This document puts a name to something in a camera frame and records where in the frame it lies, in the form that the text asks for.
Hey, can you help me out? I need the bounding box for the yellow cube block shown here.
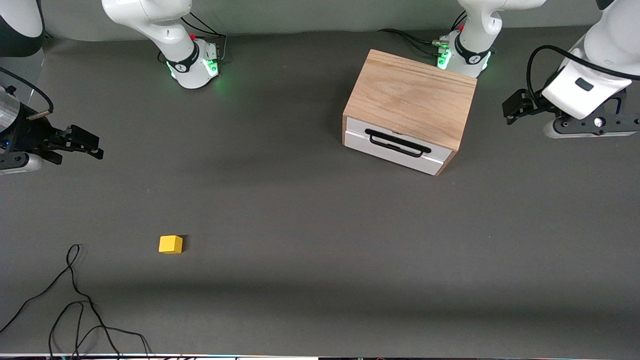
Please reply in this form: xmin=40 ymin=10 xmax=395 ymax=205
xmin=159 ymin=235 xmax=184 ymax=255

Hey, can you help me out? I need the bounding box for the black drawer handle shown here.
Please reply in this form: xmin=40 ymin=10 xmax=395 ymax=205
xmin=365 ymin=128 xmax=432 ymax=158

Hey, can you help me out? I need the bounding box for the white drawer with wooden interior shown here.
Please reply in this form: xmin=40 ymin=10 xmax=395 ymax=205
xmin=346 ymin=116 xmax=453 ymax=163

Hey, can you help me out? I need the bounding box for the wooden drawer cabinet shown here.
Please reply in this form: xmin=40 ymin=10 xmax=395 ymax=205
xmin=342 ymin=48 xmax=478 ymax=177

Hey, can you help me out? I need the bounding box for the white notched drawer front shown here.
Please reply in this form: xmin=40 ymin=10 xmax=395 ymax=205
xmin=344 ymin=130 xmax=446 ymax=177

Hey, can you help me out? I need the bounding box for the grey table cloth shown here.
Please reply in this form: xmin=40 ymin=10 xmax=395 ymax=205
xmin=0 ymin=22 xmax=640 ymax=357

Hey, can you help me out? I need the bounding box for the thin black loose cable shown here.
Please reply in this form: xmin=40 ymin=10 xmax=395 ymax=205
xmin=48 ymin=301 xmax=152 ymax=360
xmin=0 ymin=244 xmax=123 ymax=360

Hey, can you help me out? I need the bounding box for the black left arm base cable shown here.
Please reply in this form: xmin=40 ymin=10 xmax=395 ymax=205
xmin=377 ymin=28 xmax=446 ymax=56

